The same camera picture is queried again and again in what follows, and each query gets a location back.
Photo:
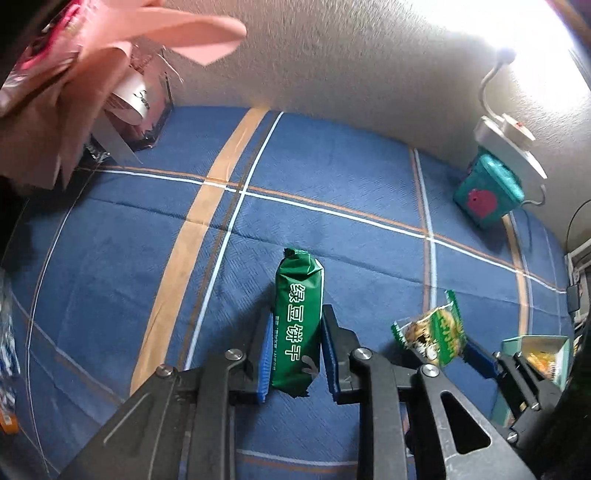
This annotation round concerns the green and white snack packet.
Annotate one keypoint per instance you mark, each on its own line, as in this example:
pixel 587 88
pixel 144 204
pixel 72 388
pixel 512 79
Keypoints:
pixel 434 337

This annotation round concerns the teal cardboard box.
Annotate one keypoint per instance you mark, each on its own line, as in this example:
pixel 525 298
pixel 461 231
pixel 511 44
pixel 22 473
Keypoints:
pixel 512 345

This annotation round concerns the grey power strip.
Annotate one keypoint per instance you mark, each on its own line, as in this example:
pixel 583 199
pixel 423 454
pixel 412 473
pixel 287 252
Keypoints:
pixel 572 297

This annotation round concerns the green biscuit packet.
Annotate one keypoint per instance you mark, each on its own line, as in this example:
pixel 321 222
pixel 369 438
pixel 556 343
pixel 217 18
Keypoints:
pixel 298 304

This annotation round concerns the pink flower bouquet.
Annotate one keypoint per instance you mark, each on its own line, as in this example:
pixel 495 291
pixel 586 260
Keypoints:
pixel 138 27

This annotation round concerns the white device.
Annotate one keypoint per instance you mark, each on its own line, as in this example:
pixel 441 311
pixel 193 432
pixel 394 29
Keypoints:
pixel 582 258

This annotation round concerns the small teal elephant box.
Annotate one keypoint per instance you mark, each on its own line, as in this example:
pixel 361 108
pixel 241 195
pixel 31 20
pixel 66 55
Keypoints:
pixel 485 198

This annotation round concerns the orange paper cup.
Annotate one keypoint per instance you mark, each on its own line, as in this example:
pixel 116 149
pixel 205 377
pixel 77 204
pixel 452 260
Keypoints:
pixel 8 422

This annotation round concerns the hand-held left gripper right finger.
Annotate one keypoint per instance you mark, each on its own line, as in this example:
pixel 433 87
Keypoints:
pixel 332 364

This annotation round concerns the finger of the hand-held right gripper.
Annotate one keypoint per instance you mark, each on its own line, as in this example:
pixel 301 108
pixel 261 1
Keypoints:
pixel 480 361
pixel 531 422

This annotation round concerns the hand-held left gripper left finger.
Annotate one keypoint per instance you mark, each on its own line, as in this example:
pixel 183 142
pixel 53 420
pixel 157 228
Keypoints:
pixel 264 364

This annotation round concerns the crumpled blue and white packet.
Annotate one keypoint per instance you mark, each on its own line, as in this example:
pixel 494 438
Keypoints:
pixel 7 350

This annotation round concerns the yellow cake packet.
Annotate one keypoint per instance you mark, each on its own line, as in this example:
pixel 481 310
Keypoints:
pixel 540 362

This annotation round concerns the clear glass vase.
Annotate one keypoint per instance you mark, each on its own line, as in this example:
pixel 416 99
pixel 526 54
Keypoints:
pixel 147 115

